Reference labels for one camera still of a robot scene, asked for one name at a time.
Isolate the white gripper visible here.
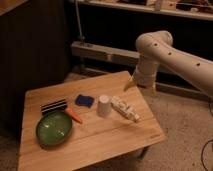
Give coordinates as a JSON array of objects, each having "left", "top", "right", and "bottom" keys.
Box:
[{"left": 124, "top": 56, "right": 158, "bottom": 96}]

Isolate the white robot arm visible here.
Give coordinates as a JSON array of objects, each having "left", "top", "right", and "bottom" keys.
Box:
[{"left": 124, "top": 31, "right": 213, "bottom": 99}]

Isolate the white paper cup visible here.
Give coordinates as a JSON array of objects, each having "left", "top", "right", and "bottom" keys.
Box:
[{"left": 97, "top": 95, "right": 111, "bottom": 117}]

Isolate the blue sponge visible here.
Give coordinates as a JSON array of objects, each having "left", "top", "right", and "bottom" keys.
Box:
[{"left": 75, "top": 94, "right": 94, "bottom": 108}]

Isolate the wooden table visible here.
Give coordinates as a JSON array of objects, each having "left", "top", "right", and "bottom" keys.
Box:
[{"left": 18, "top": 71, "right": 166, "bottom": 171}]

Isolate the orange toy carrot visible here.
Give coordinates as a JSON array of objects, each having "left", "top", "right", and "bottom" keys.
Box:
[{"left": 65, "top": 107, "right": 83, "bottom": 124}]

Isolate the black white striped block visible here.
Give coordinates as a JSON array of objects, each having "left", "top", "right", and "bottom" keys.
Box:
[{"left": 41, "top": 99, "right": 67, "bottom": 115}]

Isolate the cluttered upper shelf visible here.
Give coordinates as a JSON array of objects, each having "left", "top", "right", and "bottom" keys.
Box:
[{"left": 69, "top": 0, "right": 213, "bottom": 21}]

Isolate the green round plate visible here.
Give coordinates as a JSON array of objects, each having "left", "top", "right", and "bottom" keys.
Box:
[{"left": 35, "top": 111, "right": 73, "bottom": 146}]

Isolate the metal vertical pole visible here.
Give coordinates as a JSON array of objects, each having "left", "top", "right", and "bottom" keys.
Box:
[{"left": 74, "top": 0, "right": 85, "bottom": 46}]

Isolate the grey metal shelf rail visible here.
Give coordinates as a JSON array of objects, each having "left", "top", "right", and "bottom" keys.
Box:
[{"left": 71, "top": 41, "right": 140, "bottom": 71}]

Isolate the black cable on floor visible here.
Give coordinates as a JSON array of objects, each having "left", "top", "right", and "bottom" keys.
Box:
[{"left": 200, "top": 139, "right": 213, "bottom": 171}]

